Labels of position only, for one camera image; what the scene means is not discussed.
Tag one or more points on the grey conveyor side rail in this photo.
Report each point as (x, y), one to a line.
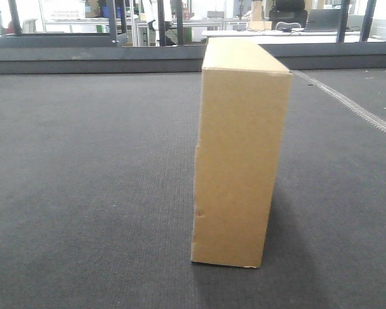
(180, 59)

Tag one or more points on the black laptop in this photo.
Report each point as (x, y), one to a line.
(322, 20)

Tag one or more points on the brown cardboard box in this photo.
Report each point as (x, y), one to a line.
(245, 94)

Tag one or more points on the white background table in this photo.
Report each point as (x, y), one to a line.
(276, 37)

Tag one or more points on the black office chair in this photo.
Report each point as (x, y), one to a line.
(288, 11)

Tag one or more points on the small background cardboard box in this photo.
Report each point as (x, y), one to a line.
(259, 26)

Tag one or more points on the dark grey conveyor belt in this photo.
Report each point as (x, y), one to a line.
(96, 196)

